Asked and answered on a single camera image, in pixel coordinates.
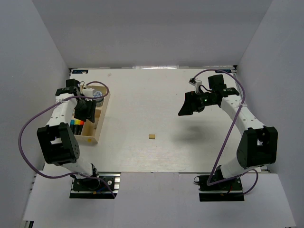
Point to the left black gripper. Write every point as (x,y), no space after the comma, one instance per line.
(89,114)

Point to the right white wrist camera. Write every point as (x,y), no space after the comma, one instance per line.
(197,85)

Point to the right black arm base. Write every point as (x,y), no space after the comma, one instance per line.
(228,191)

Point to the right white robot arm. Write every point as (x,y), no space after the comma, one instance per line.
(258,144)

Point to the blue cap highlighter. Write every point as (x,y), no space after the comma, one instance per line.
(72,126)

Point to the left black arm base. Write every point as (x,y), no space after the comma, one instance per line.
(93,189)

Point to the yellow cap highlighter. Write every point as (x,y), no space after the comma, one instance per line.
(76,127)

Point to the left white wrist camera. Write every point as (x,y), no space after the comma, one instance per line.
(88,93)

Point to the wooden compartment tray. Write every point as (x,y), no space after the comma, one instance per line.
(92,130)

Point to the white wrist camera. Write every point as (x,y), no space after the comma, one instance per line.
(197,85)
(88,93)

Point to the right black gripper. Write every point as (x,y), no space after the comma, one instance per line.
(191,104)

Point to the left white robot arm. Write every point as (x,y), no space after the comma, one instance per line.
(57,141)

